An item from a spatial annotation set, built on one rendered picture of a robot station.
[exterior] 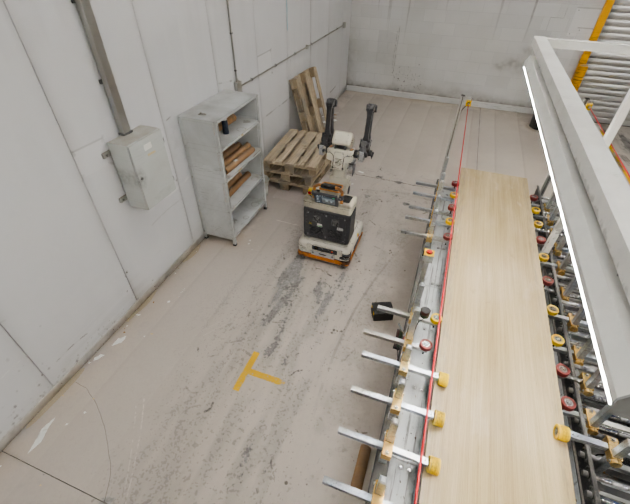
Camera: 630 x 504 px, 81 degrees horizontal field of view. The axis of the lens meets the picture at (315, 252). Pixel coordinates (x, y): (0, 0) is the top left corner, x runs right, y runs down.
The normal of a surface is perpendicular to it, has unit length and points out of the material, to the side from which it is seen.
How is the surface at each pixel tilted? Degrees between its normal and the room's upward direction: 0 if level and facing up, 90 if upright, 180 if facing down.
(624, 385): 61
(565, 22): 90
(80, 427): 0
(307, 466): 0
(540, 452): 0
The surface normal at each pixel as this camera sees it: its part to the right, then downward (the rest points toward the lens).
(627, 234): 0.01, -0.76
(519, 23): -0.34, 0.61
